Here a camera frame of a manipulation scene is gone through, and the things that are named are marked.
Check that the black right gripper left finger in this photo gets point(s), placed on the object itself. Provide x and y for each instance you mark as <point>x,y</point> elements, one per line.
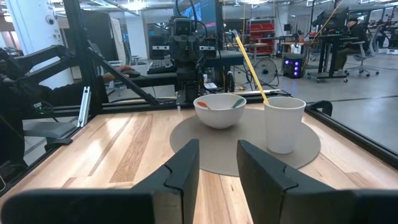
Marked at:
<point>183,186</point>

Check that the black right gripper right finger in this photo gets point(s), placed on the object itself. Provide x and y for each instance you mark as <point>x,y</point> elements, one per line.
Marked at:
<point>264,186</point>

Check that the white ribbed cup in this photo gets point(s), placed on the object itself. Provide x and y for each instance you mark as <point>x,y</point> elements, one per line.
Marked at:
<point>283,127</point>

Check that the yellow chopstick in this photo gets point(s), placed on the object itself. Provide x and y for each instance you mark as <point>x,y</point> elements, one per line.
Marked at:
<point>248,65</point>

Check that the white ceramic bowl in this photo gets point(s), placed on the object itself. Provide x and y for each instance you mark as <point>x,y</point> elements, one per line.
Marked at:
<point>219,118</point>

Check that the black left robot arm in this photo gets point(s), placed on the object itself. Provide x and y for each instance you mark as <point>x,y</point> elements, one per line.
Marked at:
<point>188,81</point>

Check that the black backlit keyboard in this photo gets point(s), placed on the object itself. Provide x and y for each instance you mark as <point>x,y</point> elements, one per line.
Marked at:
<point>160,66</point>

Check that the operator computer monitor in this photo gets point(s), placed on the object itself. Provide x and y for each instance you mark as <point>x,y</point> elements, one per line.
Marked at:
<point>206,12</point>

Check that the round grey placemat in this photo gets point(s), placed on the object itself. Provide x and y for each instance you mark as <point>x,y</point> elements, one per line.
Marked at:
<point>224,146</point>

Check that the black computer mouse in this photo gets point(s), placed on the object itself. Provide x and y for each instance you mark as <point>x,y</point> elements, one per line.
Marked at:
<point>132,74</point>

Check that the person's hand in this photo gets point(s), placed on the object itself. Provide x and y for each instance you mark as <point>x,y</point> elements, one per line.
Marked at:
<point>115,76</point>

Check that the shelf with red bins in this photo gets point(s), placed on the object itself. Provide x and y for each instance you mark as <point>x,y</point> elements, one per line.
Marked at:
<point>261,31</point>

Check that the round floor fan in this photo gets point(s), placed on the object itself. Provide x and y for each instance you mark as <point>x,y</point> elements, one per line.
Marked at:
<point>265,71</point>

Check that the computer tower purple lights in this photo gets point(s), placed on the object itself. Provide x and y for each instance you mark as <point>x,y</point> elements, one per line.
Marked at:
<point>292,67</point>

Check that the black rolling desk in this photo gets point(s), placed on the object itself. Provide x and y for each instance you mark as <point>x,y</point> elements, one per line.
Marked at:
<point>329,56</point>

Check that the white building column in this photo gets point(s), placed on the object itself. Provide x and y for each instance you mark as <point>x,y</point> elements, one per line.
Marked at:
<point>34,31</point>

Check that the black desk monitors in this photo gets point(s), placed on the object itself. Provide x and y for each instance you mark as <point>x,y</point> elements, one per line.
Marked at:
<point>337,20</point>

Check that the grey office chair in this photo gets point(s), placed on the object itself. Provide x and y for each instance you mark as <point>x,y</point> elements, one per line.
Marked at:
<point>363,57</point>

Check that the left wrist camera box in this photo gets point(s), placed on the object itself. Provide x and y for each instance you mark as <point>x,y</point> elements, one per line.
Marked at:
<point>182,26</point>

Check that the black table frame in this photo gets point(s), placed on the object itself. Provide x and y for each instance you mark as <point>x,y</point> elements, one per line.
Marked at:
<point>82,62</point>

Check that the aluminium frame bracket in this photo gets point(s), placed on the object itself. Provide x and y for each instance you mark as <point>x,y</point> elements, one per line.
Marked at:
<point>84,105</point>

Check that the white dome security camera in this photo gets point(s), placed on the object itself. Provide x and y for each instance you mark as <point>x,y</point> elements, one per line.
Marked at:
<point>50,20</point>

